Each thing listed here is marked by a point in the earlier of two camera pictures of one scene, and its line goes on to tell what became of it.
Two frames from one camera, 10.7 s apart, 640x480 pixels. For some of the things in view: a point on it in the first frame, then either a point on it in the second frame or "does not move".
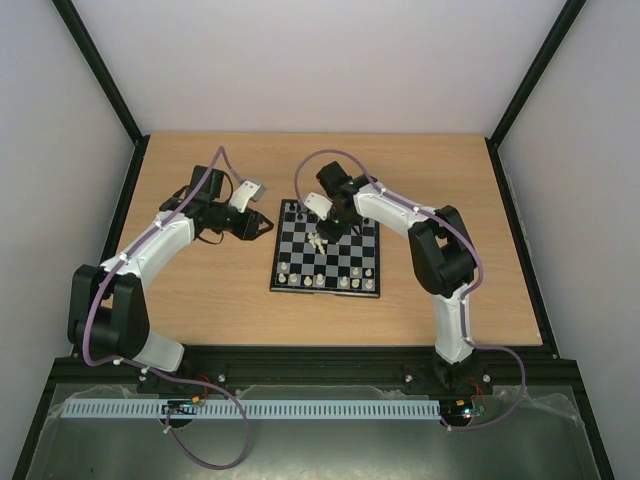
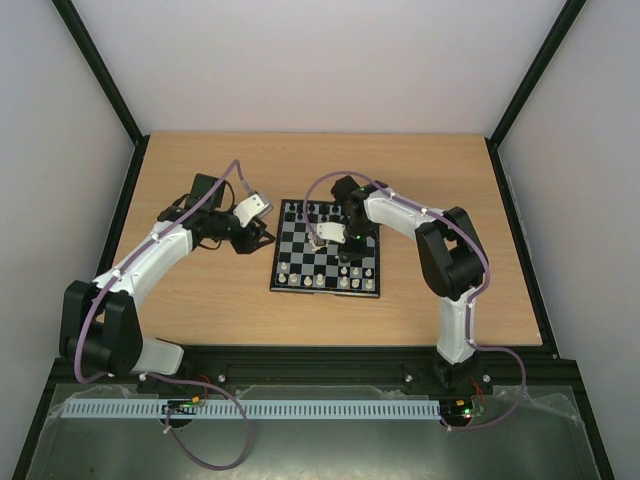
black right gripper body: (332, 231) -> (351, 251)
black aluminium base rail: (324, 367) does not move
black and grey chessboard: (307, 262) does not move
